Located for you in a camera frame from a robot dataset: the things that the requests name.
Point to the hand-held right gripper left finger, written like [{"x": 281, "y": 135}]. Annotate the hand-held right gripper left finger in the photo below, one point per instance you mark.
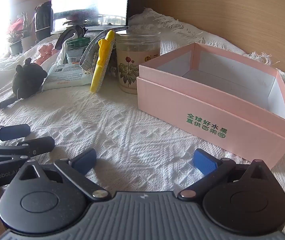
[{"x": 86, "y": 161}]

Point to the black plush toy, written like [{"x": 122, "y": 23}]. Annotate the black plush toy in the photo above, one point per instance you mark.
[{"x": 27, "y": 77}]

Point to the dark curved object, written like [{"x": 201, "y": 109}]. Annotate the dark curved object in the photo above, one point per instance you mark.
[{"x": 70, "y": 33}]

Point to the white fringed woven blanket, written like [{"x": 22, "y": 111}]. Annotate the white fringed woven blanket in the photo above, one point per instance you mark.
[{"x": 107, "y": 130}]

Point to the clear plastic jar flower label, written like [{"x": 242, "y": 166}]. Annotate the clear plastic jar flower label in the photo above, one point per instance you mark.
[{"x": 132, "y": 62}]

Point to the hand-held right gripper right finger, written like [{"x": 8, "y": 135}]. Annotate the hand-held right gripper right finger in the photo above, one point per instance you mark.
[{"x": 205, "y": 162}]

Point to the dark cylinder container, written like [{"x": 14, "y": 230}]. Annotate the dark cylinder container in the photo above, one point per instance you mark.
[{"x": 42, "y": 22}]

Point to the green lid jar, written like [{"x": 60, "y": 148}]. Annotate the green lid jar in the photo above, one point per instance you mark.
[{"x": 77, "y": 46}]

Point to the coral pink soft toy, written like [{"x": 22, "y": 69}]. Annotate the coral pink soft toy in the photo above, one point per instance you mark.
[{"x": 45, "y": 53}]

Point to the pink cardboard box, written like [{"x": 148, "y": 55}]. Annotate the pink cardboard box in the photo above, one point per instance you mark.
[{"x": 207, "y": 110}]

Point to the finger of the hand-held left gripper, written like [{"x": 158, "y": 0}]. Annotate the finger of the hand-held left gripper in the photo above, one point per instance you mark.
[
  {"x": 15, "y": 131},
  {"x": 40, "y": 143}
]

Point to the yellow scrub sponge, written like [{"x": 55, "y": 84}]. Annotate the yellow scrub sponge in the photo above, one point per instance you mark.
[{"x": 100, "y": 65}]

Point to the white wipes packet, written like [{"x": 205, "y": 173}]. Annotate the white wipes packet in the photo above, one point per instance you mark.
[{"x": 62, "y": 76}]

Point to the black computer monitor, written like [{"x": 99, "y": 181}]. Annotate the black computer monitor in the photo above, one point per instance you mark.
[{"x": 87, "y": 0}]

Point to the white plastic bag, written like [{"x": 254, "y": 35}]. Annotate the white plastic bag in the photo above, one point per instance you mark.
[{"x": 61, "y": 56}]

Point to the red leaf potted plant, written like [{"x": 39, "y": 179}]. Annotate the red leaf potted plant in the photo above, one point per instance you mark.
[{"x": 15, "y": 35}]

